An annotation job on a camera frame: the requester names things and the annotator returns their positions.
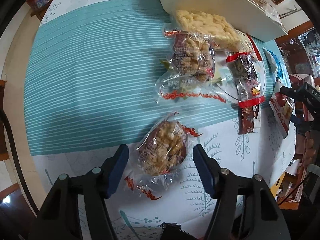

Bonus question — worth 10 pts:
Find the white red snack bag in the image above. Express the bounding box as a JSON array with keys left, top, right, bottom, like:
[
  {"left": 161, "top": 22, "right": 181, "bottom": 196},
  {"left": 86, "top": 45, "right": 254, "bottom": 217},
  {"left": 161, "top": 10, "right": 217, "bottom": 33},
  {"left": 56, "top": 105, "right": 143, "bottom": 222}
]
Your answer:
[{"left": 269, "top": 79, "right": 294, "bottom": 139}]

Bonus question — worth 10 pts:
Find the round cake clear blue bag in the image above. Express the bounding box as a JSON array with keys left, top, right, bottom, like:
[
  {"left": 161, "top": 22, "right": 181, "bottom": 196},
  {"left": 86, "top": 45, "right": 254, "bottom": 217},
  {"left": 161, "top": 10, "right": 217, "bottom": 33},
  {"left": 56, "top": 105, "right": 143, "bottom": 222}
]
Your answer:
[{"left": 263, "top": 48, "right": 284, "bottom": 80}]

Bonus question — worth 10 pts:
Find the dark brownie red wrapper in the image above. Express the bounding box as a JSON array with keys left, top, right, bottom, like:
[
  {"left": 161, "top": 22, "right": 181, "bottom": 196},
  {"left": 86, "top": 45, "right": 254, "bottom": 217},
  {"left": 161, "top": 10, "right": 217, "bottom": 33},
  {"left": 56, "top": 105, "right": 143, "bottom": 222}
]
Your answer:
[{"left": 226, "top": 52, "right": 265, "bottom": 108}]

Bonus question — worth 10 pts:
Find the round nut cake red wrapper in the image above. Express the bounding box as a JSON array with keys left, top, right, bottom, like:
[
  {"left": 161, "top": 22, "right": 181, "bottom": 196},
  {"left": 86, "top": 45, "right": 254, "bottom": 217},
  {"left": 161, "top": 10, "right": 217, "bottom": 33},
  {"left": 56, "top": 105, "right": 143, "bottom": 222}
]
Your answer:
[{"left": 124, "top": 112, "right": 203, "bottom": 200}]

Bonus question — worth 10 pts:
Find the white plastic storage bin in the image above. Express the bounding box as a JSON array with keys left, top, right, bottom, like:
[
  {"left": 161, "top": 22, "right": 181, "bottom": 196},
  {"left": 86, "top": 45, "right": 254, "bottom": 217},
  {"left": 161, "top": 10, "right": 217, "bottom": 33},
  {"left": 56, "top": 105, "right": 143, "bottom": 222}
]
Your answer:
[{"left": 160, "top": 0, "right": 288, "bottom": 42}]

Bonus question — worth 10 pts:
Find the peanut brittle clear wrapper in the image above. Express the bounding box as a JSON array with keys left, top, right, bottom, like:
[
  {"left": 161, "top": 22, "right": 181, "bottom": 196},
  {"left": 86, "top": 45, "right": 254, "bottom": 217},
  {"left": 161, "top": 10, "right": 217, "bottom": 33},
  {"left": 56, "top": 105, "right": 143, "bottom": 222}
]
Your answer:
[{"left": 153, "top": 23, "right": 230, "bottom": 103}]

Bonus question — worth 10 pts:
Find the brown small snack sachet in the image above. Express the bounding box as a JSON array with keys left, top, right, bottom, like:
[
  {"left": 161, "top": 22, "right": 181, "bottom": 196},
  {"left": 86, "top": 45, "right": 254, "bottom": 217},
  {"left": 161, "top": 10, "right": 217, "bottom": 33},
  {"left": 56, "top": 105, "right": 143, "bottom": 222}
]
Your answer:
[{"left": 238, "top": 105, "right": 261, "bottom": 134}]

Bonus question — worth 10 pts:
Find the white red barcode packet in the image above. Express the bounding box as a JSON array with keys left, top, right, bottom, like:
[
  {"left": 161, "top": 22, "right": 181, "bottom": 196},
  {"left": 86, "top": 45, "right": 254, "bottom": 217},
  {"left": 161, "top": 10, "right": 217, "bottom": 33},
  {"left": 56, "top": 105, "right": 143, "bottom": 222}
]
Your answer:
[{"left": 235, "top": 29, "right": 263, "bottom": 61}]

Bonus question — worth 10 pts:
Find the teal striped tablecloth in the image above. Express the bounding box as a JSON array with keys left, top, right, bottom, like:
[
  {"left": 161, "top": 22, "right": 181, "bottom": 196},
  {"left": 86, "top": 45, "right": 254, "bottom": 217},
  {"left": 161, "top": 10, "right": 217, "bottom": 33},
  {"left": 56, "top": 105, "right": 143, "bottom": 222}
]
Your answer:
[{"left": 24, "top": 0, "right": 296, "bottom": 191}]

